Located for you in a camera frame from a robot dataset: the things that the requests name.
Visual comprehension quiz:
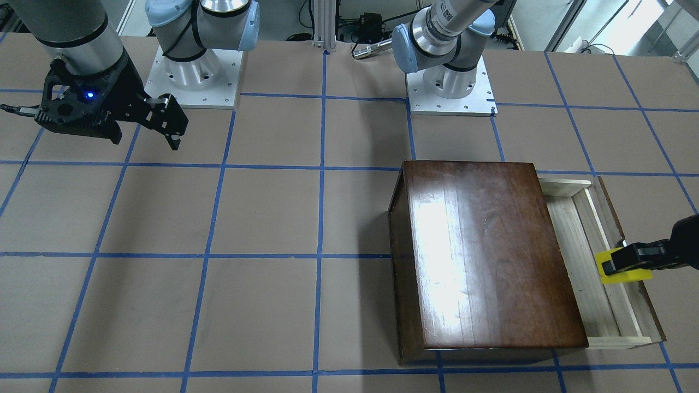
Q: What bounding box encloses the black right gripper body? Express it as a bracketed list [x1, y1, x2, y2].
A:
[33, 52, 145, 144]

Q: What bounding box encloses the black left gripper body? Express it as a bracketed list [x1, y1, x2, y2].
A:
[671, 214, 698, 270]

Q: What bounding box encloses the yellow block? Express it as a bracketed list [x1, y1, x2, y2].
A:
[594, 248, 653, 284]

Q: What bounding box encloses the light wooden drawer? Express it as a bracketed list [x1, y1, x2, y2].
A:
[539, 177, 666, 350]

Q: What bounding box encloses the dark wooden drawer cabinet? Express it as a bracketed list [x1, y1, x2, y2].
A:
[388, 160, 589, 365]

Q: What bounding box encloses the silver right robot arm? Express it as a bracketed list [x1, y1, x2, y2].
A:
[2, 1, 260, 150]

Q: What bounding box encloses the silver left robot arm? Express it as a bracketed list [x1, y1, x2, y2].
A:
[391, 1, 698, 278]

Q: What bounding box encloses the silver cylindrical tool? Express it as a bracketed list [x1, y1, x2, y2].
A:
[351, 38, 392, 60]

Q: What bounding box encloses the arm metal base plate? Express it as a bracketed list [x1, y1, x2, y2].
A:
[145, 47, 246, 110]
[405, 57, 499, 116]

